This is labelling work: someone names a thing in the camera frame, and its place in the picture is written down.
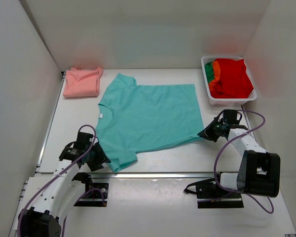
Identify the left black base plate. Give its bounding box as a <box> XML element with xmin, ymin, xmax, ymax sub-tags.
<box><xmin>74</xmin><ymin>182</ymin><xmax>109</xmax><ymax>207</ymax></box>

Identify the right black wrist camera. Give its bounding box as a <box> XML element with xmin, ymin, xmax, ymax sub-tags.
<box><xmin>222</xmin><ymin>109</ymin><xmax>242</xmax><ymax>125</ymax></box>

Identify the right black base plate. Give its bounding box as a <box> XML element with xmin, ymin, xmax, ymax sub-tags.
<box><xmin>196</xmin><ymin>179</ymin><xmax>244</xmax><ymax>209</ymax></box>

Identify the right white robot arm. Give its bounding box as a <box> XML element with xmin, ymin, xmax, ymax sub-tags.
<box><xmin>184</xmin><ymin>118</ymin><xmax>280</xmax><ymax>201</ymax></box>

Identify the green t-shirt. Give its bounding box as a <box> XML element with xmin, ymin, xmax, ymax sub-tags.
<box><xmin>204</xmin><ymin>62</ymin><xmax>215</xmax><ymax>84</ymax></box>

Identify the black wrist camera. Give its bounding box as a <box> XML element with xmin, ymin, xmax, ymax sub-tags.
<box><xmin>222</xmin><ymin>109</ymin><xmax>242</xmax><ymax>125</ymax></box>
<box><xmin>74</xmin><ymin>131</ymin><xmax>94</xmax><ymax>150</ymax></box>

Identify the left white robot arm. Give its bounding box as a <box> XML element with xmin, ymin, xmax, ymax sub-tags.
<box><xmin>17</xmin><ymin>141</ymin><xmax>108</xmax><ymax>237</ymax></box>

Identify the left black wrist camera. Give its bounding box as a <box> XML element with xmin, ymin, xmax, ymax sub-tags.
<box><xmin>74</xmin><ymin>131</ymin><xmax>94</xmax><ymax>150</ymax></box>

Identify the folded pink t-shirt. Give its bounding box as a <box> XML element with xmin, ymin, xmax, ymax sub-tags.
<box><xmin>63</xmin><ymin>67</ymin><xmax>103</xmax><ymax>99</ymax></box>

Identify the orange t-shirt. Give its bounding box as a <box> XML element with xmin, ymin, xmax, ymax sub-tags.
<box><xmin>209</xmin><ymin>61</ymin><xmax>221</xmax><ymax>91</ymax></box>

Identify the red t-shirt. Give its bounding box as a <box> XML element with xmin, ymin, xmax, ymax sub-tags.
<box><xmin>210</xmin><ymin>58</ymin><xmax>254</xmax><ymax>99</ymax></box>

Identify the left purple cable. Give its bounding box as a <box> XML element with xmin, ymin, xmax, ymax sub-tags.
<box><xmin>16</xmin><ymin>124</ymin><xmax>106</xmax><ymax>237</ymax></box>

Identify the aluminium table rail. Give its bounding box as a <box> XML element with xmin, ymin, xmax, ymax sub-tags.
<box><xmin>34</xmin><ymin>170</ymin><xmax>268</xmax><ymax>180</ymax></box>

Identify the teal t-shirt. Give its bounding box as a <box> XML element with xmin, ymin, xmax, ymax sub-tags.
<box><xmin>96</xmin><ymin>74</ymin><xmax>204</xmax><ymax>173</ymax></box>

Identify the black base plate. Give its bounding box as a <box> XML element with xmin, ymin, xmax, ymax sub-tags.
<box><xmin>74</xmin><ymin>182</ymin><xmax>109</xmax><ymax>207</ymax></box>
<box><xmin>196</xmin><ymin>179</ymin><xmax>244</xmax><ymax>209</ymax></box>

